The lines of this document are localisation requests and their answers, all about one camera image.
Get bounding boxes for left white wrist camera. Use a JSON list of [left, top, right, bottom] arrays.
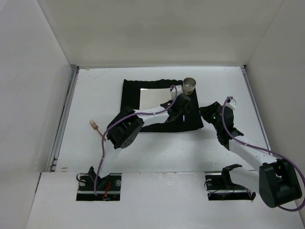
[[170, 85, 183, 100]]

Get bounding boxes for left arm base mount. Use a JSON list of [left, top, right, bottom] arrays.
[[76, 167, 122, 201]]

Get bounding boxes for copper fork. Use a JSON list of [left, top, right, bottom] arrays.
[[89, 120, 102, 136]]

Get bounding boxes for black cloth placemat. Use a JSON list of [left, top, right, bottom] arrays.
[[120, 79, 203, 133]]

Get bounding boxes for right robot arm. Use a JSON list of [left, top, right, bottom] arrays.
[[199, 97, 304, 208]]

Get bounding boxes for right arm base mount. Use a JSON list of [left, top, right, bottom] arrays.
[[204, 164, 256, 201]]

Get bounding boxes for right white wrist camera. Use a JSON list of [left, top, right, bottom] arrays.
[[225, 96, 237, 110]]

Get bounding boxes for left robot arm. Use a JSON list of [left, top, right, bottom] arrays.
[[97, 94, 191, 178]]

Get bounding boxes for white square plate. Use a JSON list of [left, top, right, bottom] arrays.
[[139, 88, 175, 110]]

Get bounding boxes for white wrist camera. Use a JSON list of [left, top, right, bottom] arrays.
[[225, 96, 237, 110], [170, 85, 183, 100]]

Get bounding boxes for metal cup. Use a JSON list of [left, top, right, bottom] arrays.
[[183, 77, 196, 95]]

